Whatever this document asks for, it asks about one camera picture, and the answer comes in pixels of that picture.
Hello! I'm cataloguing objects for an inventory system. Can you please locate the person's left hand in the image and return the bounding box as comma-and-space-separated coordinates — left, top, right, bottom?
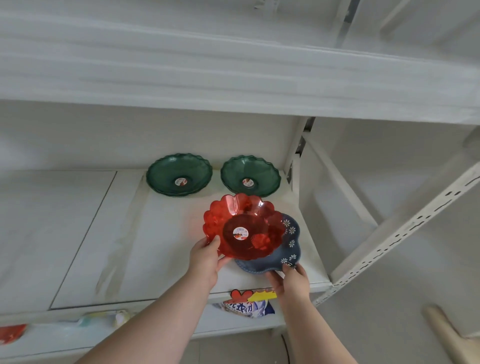
187, 235, 233, 289

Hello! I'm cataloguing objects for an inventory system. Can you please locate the person's right hand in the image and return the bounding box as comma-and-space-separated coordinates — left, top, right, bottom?
265, 263, 311, 302

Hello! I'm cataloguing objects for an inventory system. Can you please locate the blue floral ceramic plate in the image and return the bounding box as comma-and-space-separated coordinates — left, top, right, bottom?
235, 213, 302, 275

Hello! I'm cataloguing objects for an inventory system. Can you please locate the red scalloped plastic bowl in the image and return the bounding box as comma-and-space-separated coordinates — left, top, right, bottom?
203, 193, 287, 261

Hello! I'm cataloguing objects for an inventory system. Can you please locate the person's left forearm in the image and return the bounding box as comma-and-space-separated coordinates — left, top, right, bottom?
75, 271, 214, 364

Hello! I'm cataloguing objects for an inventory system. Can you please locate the person's right forearm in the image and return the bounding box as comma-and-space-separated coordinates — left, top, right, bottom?
278, 295, 359, 364

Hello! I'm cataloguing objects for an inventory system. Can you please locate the red and yellow shelf tag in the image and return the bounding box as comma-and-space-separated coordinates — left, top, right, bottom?
229, 288, 278, 305

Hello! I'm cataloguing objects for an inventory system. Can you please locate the blue and white packet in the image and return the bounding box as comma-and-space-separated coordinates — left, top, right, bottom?
213, 299, 276, 320

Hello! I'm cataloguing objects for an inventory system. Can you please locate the green scalloped plastic bowl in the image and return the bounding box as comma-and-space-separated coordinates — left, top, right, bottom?
146, 153, 213, 197
220, 155, 282, 198

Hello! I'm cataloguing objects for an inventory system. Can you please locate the white metal shelf rack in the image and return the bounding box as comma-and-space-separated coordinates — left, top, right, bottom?
0, 0, 480, 362

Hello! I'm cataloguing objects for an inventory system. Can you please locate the pale pastel shelf tag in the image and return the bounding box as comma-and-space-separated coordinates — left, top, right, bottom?
78, 310, 133, 328

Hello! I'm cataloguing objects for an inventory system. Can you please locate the black cable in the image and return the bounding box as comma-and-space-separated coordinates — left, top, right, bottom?
280, 333, 292, 364

